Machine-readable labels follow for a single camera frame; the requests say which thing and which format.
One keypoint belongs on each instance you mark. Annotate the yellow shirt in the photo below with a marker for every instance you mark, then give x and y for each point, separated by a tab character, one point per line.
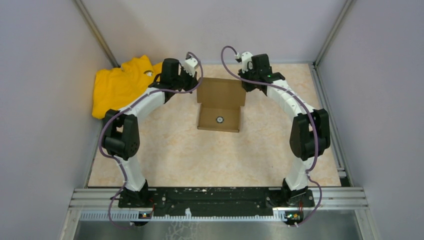
118	87

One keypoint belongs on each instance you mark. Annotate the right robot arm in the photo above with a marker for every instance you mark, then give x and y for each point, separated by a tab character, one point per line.
310	131

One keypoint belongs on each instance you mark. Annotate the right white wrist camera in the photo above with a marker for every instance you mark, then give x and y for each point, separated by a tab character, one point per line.
245	59

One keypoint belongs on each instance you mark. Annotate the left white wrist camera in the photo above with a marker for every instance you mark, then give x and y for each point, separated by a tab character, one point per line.
189	65

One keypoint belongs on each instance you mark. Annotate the aluminium frame rail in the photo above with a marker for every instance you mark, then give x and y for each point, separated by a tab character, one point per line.
100	204

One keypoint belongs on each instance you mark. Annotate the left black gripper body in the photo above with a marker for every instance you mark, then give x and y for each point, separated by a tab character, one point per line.
184	80

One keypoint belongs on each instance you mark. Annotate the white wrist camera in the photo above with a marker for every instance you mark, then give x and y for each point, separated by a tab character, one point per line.
189	65
245	59

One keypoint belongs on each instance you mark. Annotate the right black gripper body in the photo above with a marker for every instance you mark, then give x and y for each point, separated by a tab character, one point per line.
250	73

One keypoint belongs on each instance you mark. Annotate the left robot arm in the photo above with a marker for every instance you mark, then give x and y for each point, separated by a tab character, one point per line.
120	136

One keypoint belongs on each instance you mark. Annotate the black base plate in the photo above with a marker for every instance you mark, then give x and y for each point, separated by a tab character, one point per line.
213	201

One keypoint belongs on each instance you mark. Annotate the brown cardboard box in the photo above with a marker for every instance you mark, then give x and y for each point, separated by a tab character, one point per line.
221	101

